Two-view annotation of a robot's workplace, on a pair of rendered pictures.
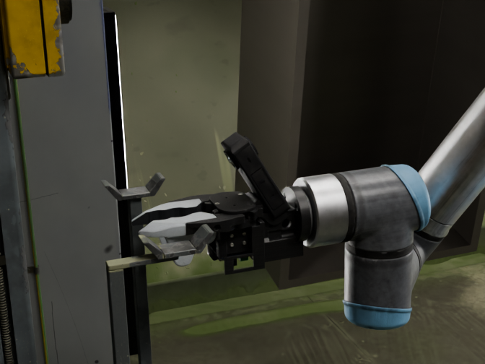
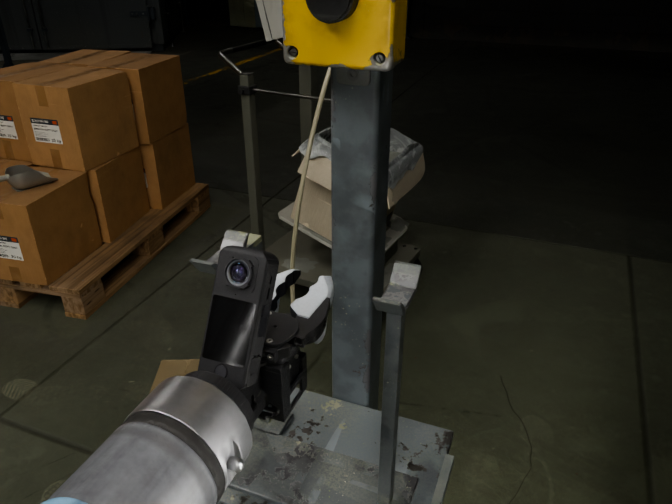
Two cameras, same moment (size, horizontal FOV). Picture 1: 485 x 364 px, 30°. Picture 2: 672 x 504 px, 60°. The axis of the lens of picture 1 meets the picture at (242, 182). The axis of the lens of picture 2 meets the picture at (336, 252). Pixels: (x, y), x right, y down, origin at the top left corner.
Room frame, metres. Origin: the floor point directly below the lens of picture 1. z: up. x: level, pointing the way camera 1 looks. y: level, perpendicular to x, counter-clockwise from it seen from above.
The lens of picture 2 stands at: (1.38, -0.26, 1.41)
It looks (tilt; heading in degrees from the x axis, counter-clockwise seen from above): 28 degrees down; 131
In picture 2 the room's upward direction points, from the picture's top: straight up
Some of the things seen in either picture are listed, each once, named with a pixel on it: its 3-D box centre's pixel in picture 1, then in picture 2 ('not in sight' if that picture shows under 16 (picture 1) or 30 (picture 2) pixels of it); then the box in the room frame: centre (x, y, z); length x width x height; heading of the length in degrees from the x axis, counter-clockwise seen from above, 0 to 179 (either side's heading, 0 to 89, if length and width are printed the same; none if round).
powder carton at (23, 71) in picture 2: not in sight; (33, 109); (-1.50, 0.86, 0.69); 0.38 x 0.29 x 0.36; 111
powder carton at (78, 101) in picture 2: not in sight; (80, 116); (-1.22, 0.94, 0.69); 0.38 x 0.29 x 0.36; 111
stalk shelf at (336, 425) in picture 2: not in sight; (323, 460); (1.00, 0.15, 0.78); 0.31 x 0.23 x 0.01; 19
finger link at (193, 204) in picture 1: (168, 228); (318, 316); (1.04, 0.09, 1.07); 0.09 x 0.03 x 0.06; 102
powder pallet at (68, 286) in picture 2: not in sight; (87, 231); (-1.35, 0.92, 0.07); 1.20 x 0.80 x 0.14; 116
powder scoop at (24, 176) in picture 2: not in sight; (21, 179); (-1.04, 0.57, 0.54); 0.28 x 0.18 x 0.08; 117
